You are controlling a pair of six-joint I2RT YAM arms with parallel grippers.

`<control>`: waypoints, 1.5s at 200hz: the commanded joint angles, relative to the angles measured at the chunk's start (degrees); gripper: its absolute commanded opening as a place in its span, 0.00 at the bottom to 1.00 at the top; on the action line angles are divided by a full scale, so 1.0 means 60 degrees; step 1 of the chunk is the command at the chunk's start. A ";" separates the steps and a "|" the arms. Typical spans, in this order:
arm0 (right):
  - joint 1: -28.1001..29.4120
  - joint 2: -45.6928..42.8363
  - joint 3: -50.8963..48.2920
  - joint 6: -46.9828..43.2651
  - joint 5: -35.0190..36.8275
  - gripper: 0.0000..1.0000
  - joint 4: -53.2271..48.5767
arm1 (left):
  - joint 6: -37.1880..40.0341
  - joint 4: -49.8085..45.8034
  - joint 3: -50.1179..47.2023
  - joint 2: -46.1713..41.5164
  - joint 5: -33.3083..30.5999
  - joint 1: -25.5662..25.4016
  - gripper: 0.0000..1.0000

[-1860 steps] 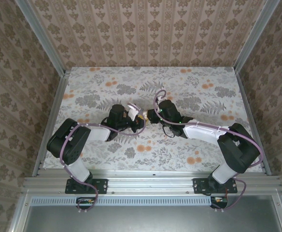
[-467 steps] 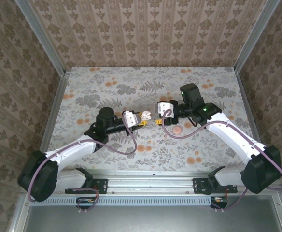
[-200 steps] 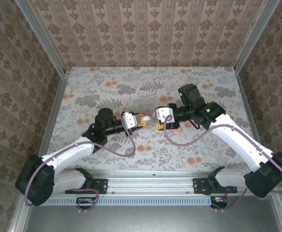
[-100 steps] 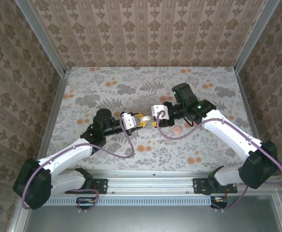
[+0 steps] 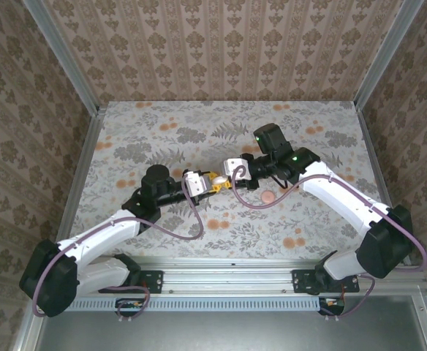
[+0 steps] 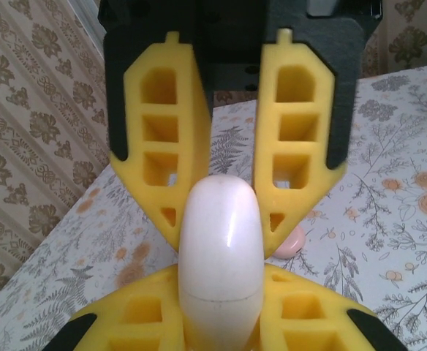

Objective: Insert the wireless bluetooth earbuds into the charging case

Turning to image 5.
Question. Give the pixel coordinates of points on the white earbud charging case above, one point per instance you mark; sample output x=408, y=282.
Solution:
x=219, y=179

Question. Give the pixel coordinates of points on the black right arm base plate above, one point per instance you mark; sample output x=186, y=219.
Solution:
x=303, y=281

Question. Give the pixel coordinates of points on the aluminium frame post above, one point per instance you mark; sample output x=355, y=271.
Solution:
x=386, y=55
x=65, y=58

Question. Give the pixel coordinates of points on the grey metal base panel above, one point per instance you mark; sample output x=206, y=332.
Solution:
x=217, y=332

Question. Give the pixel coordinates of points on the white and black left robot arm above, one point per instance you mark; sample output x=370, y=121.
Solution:
x=100, y=234

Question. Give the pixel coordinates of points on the pink earbud charging case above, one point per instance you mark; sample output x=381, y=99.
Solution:
x=267, y=197

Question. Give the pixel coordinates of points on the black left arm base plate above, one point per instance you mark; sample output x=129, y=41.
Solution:
x=153, y=281

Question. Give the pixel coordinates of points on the floral patterned table cover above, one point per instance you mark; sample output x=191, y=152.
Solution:
x=184, y=109

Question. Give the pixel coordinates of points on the aluminium table side rail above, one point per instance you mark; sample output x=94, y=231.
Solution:
x=83, y=164
x=378, y=164

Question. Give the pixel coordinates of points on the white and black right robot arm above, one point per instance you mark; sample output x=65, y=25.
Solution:
x=345, y=197

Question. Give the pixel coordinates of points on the aluminium mounting rail beam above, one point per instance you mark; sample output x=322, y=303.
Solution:
x=228, y=278

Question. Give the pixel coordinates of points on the black electronics box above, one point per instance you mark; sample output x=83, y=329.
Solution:
x=332, y=309
x=127, y=304

